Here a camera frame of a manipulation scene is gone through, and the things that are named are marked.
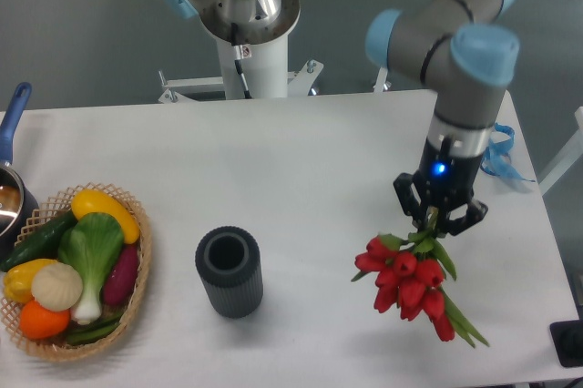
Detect dark grey ribbed vase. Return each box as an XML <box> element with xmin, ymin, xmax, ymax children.
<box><xmin>195</xmin><ymin>226</ymin><xmax>263</xmax><ymax>319</ymax></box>

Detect black device at edge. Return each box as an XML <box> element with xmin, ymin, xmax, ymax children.
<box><xmin>549</xmin><ymin>320</ymin><xmax>582</xmax><ymax>368</ymax></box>

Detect purple sweet potato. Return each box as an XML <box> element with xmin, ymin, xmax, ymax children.
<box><xmin>102</xmin><ymin>245</ymin><xmax>139</xmax><ymax>306</ymax></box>

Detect yellow bell pepper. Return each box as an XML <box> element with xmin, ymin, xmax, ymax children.
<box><xmin>3</xmin><ymin>259</ymin><xmax>57</xmax><ymax>304</ymax></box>

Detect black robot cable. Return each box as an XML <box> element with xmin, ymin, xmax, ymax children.
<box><xmin>230</xmin><ymin>22</ymin><xmax>252</xmax><ymax>100</ymax></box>

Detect blue handled saucepan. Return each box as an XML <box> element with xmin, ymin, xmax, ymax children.
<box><xmin>1</xmin><ymin>82</ymin><xmax>38</xmax><ymax>260</ymax></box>

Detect green bok choy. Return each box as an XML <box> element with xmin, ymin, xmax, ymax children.
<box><xmin>57</xmin><ymin>213</ymin><xmax>124</xmax><ymax>326</ymax></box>

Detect red tulip bouquet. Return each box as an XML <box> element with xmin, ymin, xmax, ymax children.
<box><xmin>352</xmin><ymin>208</ymin><xmax>489</xmax><ymax>347</ymax></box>

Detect orange fruit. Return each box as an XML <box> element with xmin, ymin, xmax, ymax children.
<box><xmin>18</xmin><ymin>300</ymin><xmax>70</xmax><ymax>340</ymax></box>

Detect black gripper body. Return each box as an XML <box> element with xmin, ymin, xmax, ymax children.
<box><xmin>413</xmin><ymin>139</ymin><xmax>482</xmax><ymax>211</ymax></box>

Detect dark green cucumber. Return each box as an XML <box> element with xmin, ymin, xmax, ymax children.
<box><xmin>1</xmin><ymin>210</ymin><xmax>77</xmax><ymax>272</ymax></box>

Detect white frame at right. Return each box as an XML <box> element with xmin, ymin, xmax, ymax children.
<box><xmin>538</xmin><ymin>107</ymin><xmax>582</xmax><ymax>196</ymax></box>

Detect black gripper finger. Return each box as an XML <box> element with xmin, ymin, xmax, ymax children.
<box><xmin>437</xmin><ymin>199</ymin><xmax>488</xmax><ymax>236</ymax></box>
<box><xmin>393</xmin><ymin>173</ymin><xmax>428</xmax><ymax>229</ymax></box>

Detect light blue ribbon right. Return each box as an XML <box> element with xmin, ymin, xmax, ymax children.
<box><xmin>480</xmin><ymin>123</ymin><xmax>535</xmax><ymax>183</ymax></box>

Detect white metal base frame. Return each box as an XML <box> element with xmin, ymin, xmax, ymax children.
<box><xmin>157</xmin><ymin>54</ymin><xmax>393</xmax><ymax>105</ymax></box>

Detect green bean pods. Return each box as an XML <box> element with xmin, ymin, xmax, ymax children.
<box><xmin>65</xmin><ymin>312</ymin><xmax>122</xmax><ymax>346</ymax></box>

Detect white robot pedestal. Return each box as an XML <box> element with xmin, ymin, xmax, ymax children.
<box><xmin>215</xmin><ymin>36</ymin><xmax>288</xmax><ymax>100</ymax></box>

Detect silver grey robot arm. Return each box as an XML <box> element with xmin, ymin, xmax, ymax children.
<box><xmin>165</xmin><ymin>0</ymin><xmax>519</xmax><ymax>236</ymax></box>

